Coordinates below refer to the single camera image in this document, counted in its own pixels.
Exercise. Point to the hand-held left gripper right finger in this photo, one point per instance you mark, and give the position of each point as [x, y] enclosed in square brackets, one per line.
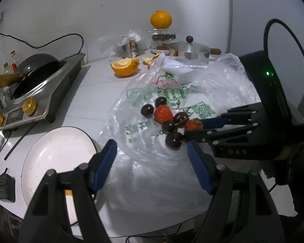
[198, 168]

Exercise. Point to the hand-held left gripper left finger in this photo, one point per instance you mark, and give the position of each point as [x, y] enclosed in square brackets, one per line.
[105, 165]

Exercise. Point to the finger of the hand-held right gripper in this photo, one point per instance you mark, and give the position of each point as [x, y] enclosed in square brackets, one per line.
[217, 135]
[214, 122]

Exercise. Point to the small red strawberry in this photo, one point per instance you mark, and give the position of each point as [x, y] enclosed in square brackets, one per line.
[193, 125]

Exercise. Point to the dark red cherry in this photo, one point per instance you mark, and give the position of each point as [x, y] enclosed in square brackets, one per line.
[181, 118]
[147, 110]
[174, 141]
[169, 126]
[161, 101]

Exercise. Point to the printed clear plastic bag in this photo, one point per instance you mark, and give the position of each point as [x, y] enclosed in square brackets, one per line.
[154, 182]

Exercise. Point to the white round plate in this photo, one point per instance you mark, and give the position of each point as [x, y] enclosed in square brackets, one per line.
[58, 151]

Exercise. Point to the large red strawberry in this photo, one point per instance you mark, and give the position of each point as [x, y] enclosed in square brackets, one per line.
[163, 114]

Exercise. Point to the person's right forearm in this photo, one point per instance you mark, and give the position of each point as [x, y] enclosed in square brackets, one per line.
[293, 172]

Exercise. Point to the person's right hand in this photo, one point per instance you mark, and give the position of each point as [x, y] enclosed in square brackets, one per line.
[284, 154]

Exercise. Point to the orange peel piece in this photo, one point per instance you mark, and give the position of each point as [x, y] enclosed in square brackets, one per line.
[147, 60]
[156, 56]

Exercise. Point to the dark chopstick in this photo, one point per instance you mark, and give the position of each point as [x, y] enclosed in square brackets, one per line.
[19, 144]

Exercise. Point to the clear glass jar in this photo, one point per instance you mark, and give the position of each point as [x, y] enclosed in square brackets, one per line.
[163, 43]

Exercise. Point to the steel induction cooker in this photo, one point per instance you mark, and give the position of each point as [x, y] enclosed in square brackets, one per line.
[53, 86]

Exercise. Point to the heap of dark cherries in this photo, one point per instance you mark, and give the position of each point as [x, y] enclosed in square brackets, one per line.
[163, 37]

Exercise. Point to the cut orange half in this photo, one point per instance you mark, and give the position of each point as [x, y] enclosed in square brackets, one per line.
[125, 67]

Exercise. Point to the black pouch with phone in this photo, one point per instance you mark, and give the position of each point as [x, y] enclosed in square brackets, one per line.
[3, 186]

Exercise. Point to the steel cup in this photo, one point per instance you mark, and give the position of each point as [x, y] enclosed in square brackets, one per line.
[129, 48]

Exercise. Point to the whole orange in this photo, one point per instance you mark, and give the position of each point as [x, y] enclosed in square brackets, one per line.
[161, 19]

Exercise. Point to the crumpled clear plastic bag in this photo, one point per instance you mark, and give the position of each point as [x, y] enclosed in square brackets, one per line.
[107, 43]

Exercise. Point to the dark oil glass bottle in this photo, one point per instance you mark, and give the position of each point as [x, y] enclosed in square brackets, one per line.
[6, 68]

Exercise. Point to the clear bottle red label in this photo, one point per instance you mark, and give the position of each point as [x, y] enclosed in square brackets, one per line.
[14, 60]

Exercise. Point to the white wall socket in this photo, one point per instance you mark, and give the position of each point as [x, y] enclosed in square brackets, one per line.
[0, 17]

